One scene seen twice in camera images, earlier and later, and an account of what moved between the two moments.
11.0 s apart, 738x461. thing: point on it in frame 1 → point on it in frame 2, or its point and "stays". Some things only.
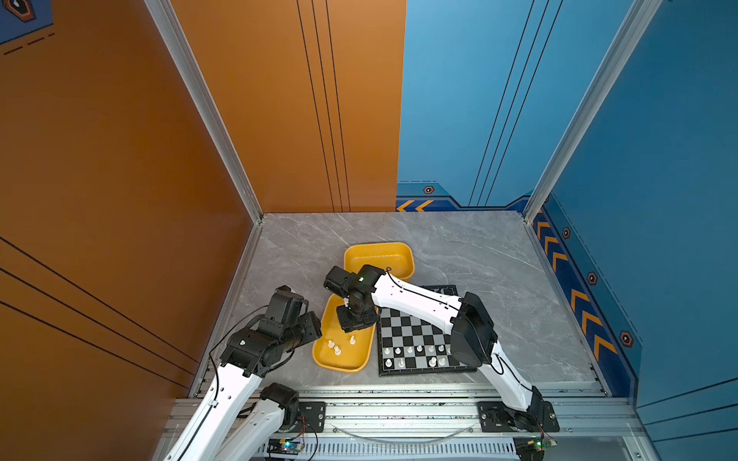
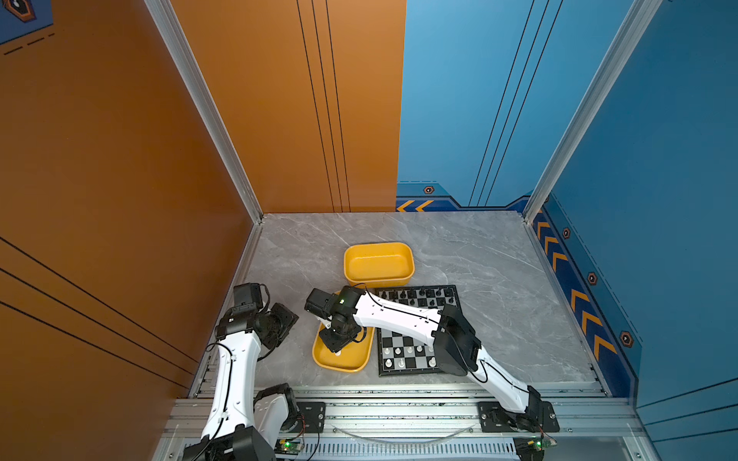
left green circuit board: [284, 446] stays
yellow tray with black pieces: [394, 257] stays
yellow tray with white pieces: [333, 349] stays
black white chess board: [409, 344] stays
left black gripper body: [307, 329] → [278, 323]
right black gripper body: [353, 318] → [337, 337]
